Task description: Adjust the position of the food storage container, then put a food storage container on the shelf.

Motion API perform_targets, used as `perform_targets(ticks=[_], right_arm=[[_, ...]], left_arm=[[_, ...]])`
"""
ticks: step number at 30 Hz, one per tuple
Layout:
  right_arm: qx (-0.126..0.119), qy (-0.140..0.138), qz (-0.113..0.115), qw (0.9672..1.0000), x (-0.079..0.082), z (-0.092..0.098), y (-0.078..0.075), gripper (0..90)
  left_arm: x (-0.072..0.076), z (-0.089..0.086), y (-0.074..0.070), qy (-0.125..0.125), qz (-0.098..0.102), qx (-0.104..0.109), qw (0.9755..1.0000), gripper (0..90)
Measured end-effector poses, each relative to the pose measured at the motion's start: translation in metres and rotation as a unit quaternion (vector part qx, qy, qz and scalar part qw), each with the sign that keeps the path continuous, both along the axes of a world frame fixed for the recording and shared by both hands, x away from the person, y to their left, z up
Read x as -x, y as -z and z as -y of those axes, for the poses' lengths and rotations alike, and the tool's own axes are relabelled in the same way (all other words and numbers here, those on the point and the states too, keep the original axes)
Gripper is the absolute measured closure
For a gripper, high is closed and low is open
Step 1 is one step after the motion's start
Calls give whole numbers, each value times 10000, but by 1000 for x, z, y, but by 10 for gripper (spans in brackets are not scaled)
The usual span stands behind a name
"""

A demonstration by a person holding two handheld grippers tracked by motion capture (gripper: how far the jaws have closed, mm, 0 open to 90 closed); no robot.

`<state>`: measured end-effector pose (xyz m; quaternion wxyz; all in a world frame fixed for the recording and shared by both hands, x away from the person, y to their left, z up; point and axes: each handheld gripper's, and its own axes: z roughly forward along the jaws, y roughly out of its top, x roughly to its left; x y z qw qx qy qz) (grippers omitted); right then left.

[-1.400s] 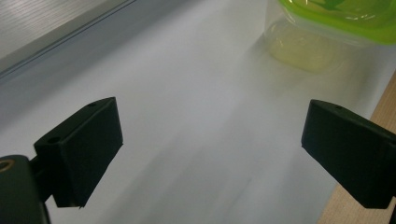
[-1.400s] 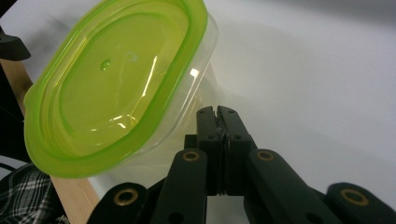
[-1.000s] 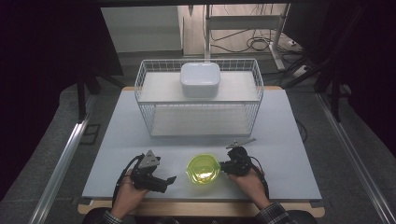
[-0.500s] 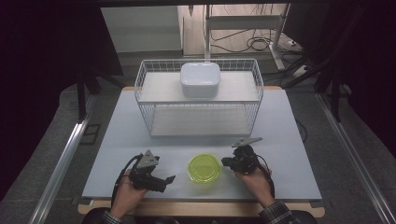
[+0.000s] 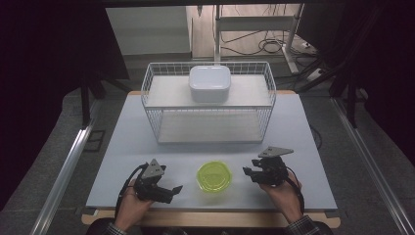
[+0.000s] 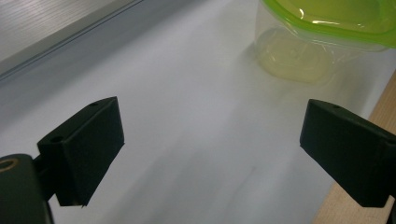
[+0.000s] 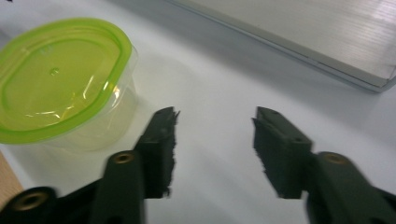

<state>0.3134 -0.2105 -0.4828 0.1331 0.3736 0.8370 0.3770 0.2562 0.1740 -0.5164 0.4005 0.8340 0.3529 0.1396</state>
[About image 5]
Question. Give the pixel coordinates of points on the white panel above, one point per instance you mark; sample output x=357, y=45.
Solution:
x=150, y=31

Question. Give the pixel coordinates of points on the yellow-green plastic bowl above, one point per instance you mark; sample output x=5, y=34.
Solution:
x=214, y=176

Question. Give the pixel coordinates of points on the white desk frame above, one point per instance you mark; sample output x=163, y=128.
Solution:
x=254, y=23

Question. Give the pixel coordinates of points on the white power strip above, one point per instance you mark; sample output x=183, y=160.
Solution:
x=315, y=75

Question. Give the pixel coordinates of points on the aluminium rail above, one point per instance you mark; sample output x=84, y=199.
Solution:
x=368, y=156
x=65, y=176

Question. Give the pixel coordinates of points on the white square bowl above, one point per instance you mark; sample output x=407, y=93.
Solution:
x=209, y=81

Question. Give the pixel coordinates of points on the person's left hand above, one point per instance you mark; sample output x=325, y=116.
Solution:
x=132, y=209

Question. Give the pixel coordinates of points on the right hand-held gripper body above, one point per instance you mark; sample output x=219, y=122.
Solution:
x=272, y=169

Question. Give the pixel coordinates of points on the black metal stand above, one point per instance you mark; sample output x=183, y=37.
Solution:
x=350, y=104
x=85, y=101

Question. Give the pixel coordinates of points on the light grey table mat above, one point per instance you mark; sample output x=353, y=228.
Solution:
x=228, y=150

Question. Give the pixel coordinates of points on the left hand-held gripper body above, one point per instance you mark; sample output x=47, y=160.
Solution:
x=151, y=187

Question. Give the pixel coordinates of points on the person's right hand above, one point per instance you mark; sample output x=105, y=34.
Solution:
x=284, y=199

